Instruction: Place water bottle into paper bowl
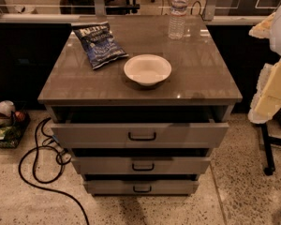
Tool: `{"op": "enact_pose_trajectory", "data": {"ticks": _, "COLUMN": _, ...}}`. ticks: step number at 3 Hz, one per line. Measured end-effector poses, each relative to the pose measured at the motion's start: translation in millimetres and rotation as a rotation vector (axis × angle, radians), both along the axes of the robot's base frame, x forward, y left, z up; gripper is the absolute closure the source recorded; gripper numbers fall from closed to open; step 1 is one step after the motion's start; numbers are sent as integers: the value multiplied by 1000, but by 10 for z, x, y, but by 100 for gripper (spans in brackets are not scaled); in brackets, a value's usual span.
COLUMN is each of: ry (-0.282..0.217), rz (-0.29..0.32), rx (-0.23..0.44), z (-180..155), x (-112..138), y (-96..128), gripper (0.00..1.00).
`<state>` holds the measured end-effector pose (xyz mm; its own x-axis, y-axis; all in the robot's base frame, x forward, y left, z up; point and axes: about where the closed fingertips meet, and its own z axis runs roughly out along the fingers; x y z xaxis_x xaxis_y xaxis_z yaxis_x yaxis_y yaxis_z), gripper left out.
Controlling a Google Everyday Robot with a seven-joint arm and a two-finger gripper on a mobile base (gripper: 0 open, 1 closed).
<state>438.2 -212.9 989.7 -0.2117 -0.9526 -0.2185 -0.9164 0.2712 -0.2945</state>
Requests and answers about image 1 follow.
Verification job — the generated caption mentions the middle grey drawer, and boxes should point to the middle grey drawer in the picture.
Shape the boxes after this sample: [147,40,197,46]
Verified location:
[72,157,210,174]

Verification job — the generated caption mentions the pile of items on floor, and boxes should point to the pile of items on floor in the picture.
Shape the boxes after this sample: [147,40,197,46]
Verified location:
[0,100,30,148]

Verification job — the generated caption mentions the clear plastic water bottle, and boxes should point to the clear plastic water bottle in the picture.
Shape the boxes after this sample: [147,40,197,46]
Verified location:
[168,0,188,39]

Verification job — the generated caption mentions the dark office chair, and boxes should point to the dark office chair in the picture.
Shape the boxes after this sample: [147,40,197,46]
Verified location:
[59,0,116,16]

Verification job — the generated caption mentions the white paper bowl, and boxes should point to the white paper bowl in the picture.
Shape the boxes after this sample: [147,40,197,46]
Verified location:
[124,54,171,86]

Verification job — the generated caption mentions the black floor cable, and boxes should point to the black floor cable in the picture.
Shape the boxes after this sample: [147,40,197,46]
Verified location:
[18,116,91,225]

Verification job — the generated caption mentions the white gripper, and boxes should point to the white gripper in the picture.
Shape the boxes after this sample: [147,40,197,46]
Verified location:
[248,6,281,124]

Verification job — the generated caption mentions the blue chip bag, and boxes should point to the blue chip bag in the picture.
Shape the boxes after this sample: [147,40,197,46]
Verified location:
[72,22,128,69]

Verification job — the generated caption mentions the top grey drawer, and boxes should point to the top grey drawer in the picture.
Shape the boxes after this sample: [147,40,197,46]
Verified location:
[52,122,229,148]

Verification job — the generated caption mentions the grey drawer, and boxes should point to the grey drawer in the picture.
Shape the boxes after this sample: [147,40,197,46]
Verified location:
[52,122,229,148]
[83,180,199,195]
[72,157,210,174]

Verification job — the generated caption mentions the bottom grey drawer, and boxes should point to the bottom grey drawer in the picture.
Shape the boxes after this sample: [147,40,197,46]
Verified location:
[83,180,199,195]

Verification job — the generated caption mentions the black stand with caster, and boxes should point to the black stand with caster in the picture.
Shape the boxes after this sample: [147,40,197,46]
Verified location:
[260,124,281,176]

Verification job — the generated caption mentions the glass partition railing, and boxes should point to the glass partition railing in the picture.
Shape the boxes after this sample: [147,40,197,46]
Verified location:
[0,0,281,25]

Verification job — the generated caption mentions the grey drawer cabinet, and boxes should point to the grey drawer cabinet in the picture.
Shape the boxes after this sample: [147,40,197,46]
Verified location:
[38,16,242,196]

